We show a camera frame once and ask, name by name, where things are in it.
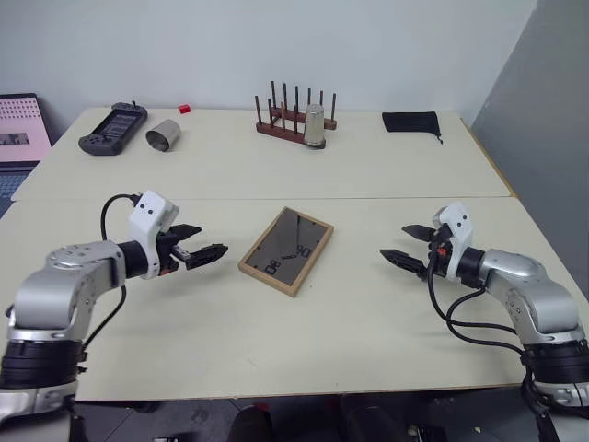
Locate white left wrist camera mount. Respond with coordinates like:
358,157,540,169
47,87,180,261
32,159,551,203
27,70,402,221
126,190,181,280

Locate laptop with pink screen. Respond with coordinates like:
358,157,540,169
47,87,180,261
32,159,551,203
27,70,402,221
0,92,53,218

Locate black drawstring pouch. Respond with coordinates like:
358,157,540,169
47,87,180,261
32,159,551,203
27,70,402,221
381,110,445,146

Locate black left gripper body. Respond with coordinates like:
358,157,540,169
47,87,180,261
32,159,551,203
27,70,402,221
155,228,194,278

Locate short steel cup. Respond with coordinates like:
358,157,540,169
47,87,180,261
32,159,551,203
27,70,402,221
144,118,184,153

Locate tall steel cup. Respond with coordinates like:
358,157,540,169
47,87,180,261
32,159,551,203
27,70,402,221
302,102,328,151

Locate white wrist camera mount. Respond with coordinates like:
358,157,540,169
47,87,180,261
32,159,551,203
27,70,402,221
432,201,476,283
126,190,181,280

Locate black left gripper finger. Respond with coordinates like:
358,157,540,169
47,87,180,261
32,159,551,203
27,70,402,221
171,223,203,241
185,243,230,273

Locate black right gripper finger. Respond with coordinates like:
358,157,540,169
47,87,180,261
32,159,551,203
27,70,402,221
400,224,436,242
379,248,429,277

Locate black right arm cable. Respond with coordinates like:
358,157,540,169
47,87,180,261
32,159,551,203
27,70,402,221
424,262,530,363

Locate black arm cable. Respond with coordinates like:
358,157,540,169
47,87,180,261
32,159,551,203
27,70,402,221
424,262,530,363
82,193,142,346

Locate dark rounded shape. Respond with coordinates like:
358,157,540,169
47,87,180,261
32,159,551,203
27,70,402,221
231,403,278,442

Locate brown wooden peg rack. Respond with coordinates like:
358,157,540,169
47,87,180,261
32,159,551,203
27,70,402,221
253,80,340,145

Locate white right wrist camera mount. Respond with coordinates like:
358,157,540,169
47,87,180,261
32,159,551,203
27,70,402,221
432,201,476,283

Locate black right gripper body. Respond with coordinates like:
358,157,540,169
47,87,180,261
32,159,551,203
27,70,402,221
425,223,455,280

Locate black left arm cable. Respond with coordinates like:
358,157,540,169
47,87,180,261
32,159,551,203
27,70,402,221
82,193,142,346

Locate grey handheld game console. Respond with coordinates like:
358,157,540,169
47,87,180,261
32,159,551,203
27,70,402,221
77,100,150,157

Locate wooden framed square clock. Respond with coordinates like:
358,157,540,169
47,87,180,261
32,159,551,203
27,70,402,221
237,206,335,299

